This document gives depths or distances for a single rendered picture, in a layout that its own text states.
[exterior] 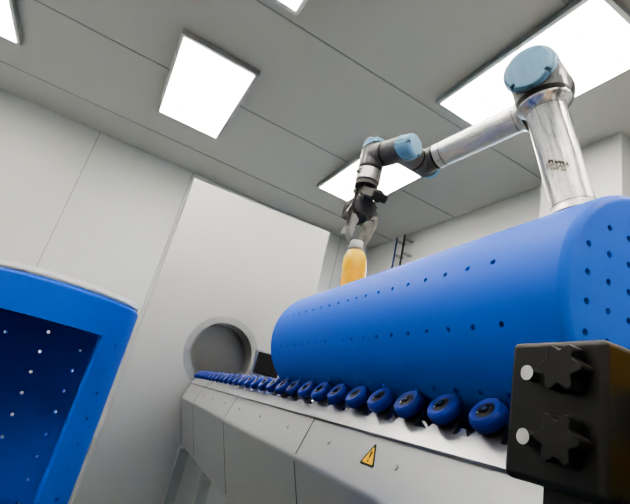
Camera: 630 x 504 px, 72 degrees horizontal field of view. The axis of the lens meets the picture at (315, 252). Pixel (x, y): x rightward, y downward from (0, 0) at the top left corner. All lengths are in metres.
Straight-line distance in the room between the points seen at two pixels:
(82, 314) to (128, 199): 4.90
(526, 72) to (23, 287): 1.09
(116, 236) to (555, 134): 5.01
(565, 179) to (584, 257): 0.55
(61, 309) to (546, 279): 0.71
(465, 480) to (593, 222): 0.30
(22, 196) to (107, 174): 0.89
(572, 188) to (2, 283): 1.07
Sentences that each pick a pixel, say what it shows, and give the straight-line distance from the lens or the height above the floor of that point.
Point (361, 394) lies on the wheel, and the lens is 0.78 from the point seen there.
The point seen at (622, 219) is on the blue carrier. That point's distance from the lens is 0.58.
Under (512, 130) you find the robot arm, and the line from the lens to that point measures 1.33.
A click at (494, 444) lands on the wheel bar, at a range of 0.54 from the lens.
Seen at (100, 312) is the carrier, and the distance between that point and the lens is 0.85.
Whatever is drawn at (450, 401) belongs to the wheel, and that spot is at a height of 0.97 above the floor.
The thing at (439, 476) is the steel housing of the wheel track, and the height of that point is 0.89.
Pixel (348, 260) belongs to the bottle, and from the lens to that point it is 1.20.
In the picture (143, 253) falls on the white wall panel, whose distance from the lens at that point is 5.56.
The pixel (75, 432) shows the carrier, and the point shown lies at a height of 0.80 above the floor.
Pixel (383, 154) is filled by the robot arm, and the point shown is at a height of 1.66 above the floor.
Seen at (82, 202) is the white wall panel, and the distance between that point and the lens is 5.67.
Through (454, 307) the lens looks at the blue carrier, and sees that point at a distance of 0.57.
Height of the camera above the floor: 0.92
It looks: 20 degrees up
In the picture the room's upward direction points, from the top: 14 degrees clockwise
